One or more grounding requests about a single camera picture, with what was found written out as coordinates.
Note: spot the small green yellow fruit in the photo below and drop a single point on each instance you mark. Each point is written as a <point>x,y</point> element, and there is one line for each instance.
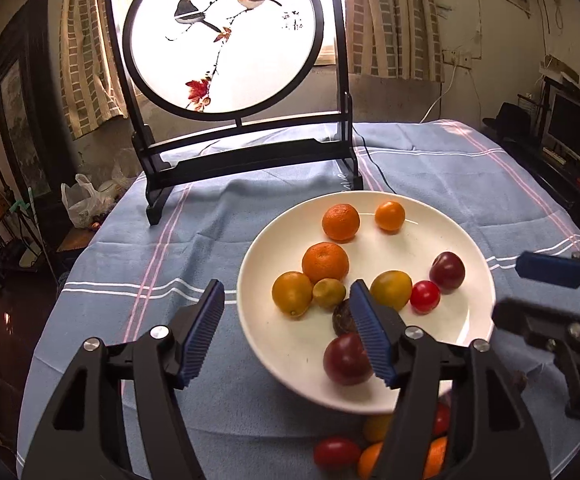
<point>329,293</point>

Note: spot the bird painting table screen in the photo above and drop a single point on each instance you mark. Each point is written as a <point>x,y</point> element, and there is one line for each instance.
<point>250,160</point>

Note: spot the dark brown passion fruit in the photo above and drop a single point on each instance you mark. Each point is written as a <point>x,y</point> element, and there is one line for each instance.
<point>342,319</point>

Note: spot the yellow round fruit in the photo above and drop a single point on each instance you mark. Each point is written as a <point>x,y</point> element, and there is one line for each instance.
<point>392,289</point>

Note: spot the brick pattern curtain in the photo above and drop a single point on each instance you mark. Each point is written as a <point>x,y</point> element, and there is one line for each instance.
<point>395,20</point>
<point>89,60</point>

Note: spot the yellow orange citrus fruit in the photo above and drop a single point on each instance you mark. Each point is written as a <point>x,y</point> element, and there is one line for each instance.
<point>292,294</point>

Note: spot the white plastic bag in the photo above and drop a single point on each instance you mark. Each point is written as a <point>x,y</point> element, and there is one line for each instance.
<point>84,205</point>

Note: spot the clear plastic bag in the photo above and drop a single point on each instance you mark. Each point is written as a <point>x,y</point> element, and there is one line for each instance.
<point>124,175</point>

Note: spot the black hat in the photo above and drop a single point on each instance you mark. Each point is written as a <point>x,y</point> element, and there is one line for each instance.
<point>510,120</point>

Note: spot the computer monitor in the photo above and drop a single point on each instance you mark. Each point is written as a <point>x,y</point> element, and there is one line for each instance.
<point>577,125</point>

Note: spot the red cherry tomato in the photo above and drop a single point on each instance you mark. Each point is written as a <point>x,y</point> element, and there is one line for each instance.
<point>425,296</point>

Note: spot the small wooden side table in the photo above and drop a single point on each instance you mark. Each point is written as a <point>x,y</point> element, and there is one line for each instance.
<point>74,240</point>

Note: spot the wall socket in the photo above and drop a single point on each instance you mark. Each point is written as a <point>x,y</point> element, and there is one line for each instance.
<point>457,57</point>

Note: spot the blue striped tablecloth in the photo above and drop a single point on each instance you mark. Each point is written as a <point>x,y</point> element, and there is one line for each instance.
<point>194,240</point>

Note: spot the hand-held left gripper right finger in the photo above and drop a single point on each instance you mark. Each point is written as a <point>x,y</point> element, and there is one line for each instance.
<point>372,335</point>

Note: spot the dark framed painting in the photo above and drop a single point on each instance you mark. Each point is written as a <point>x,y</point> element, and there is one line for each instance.
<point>19,110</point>

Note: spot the small orange kumquat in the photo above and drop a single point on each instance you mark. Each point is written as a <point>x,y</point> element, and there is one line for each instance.
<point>390,215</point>

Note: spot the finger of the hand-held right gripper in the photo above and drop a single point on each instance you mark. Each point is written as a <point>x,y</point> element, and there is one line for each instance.
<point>550,267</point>
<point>535,320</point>

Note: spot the dark red plum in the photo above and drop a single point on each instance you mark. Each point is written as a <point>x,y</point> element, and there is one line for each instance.
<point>447,271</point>
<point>345,366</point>

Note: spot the white round plate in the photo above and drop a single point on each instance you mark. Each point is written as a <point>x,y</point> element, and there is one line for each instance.
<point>295,350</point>

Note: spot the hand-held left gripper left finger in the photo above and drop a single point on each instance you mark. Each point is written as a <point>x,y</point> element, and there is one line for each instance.
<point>197,340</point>

